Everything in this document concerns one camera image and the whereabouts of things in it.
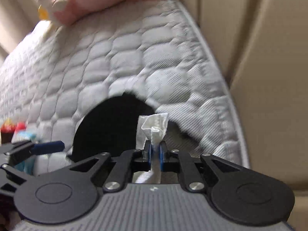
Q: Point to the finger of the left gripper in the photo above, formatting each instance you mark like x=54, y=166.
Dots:
x=13, y=153
x=47, y=148

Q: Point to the white paper towel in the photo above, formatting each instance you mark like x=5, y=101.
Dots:
x=152, y=128

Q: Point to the yellow plush toy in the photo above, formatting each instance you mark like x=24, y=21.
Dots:
x=43, y=13

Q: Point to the beige padded headboard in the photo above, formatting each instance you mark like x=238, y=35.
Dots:
x=261, y=47

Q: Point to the red white foam rocket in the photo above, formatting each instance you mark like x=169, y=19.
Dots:
x=20, y=129

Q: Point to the blue cotton pads packet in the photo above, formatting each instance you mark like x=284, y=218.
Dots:
x=28, y=163

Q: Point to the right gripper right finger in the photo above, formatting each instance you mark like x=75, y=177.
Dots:
x=183, y=165

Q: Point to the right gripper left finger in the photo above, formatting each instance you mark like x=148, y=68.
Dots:
x=128, y=163

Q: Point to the grey quilted mattress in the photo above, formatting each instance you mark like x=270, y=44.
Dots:
x=153, y=49

